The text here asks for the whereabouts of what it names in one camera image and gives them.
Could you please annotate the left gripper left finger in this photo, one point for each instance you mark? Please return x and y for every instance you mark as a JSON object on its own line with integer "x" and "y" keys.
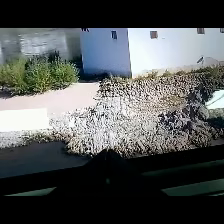
{"x": 90, "y": 181}

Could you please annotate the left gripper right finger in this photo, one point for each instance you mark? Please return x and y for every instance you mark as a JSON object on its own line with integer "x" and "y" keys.
{"x": 126, "y": 181}

